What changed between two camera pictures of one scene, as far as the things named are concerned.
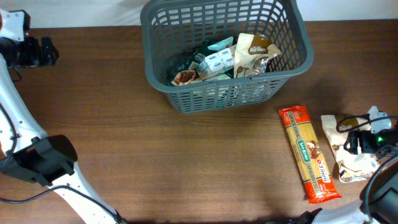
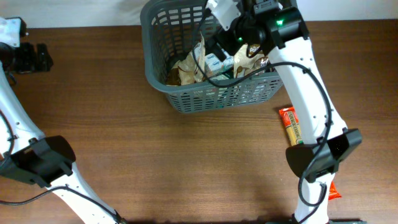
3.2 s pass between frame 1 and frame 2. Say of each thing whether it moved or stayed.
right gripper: moved
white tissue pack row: stayed
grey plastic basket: stayed
